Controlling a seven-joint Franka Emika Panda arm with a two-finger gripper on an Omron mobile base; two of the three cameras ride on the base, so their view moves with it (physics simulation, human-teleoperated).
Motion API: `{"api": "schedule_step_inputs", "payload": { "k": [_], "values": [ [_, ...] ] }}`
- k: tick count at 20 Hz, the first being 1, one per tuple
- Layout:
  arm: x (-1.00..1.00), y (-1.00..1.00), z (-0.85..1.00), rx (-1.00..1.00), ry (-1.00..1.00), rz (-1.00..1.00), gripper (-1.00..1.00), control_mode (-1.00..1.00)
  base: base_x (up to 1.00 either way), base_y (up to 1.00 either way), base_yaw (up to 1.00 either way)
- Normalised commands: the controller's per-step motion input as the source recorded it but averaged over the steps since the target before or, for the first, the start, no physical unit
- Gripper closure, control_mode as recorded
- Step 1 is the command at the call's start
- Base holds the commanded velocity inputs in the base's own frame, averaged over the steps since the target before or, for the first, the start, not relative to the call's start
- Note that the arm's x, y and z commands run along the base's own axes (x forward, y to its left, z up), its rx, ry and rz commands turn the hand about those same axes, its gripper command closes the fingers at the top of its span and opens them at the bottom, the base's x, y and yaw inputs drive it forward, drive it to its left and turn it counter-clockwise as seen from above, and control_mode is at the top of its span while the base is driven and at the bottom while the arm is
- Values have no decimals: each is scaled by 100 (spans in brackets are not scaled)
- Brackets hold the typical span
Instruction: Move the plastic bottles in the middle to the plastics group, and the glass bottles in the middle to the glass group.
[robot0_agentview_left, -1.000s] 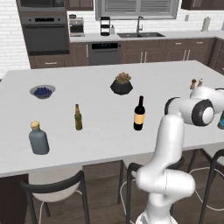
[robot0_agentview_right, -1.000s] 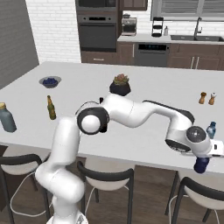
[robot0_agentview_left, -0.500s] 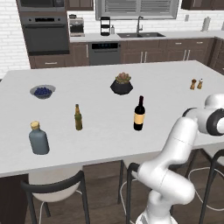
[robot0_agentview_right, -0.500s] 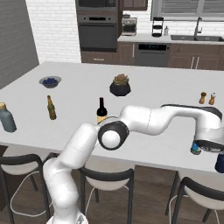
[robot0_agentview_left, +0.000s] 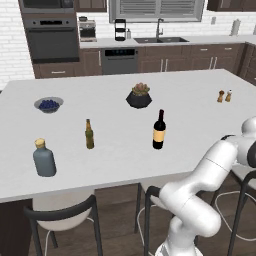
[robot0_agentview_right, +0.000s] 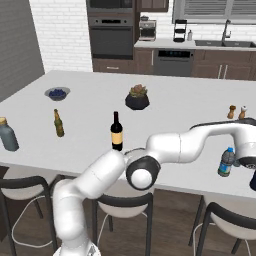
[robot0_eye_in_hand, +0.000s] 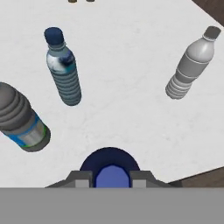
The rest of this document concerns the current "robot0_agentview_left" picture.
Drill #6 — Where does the grey dishwasher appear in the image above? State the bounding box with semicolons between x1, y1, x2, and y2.
101;47;140;76

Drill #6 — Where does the dark sink basin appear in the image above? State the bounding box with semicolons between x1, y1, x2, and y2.
133;36;190;45

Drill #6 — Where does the white paper towel roll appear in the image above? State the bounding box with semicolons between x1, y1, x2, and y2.
230;18;241;37

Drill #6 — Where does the black pot with succulent plant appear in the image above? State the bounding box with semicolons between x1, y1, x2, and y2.
125;82;153;110

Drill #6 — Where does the olive green glass bottle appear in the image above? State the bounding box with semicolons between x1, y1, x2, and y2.
84;118;95;150

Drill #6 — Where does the black wire stand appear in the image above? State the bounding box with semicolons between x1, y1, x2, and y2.
114;18;127;42

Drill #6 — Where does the grey sink tap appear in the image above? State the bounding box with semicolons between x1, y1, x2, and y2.
155;17;165;39

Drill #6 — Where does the grey bottle with tan cap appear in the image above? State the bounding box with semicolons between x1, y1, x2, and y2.
32;138;57;178

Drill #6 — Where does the black microwave oven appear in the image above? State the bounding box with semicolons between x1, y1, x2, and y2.
17;0;76;14

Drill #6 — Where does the silver coffee machine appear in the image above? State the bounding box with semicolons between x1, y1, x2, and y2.
78;15;98;43

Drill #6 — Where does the dark wine bottle tan label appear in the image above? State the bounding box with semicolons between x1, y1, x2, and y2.
152;108;167;151

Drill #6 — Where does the window with grey blinds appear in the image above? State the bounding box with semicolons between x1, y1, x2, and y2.
108;0;206;24

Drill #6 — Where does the black built-in oven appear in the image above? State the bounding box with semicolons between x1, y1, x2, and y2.
21;12;81;65

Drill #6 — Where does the grey bowl of blueberries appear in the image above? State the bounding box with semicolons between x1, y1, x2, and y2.
33;96;65;115

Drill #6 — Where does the brown wall cupboard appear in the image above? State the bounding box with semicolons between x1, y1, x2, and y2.
73;0;108;13
206;0;256;13

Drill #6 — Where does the brown pepper shaker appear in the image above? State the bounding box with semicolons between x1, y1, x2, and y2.
216;89;225;104

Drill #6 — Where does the brown base cupboard run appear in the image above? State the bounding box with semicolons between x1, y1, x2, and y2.
32;41;256;86

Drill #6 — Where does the black chair with white seat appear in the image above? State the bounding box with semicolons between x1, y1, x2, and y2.
23;188;104;256
210;164;256;256
134;181;208;256

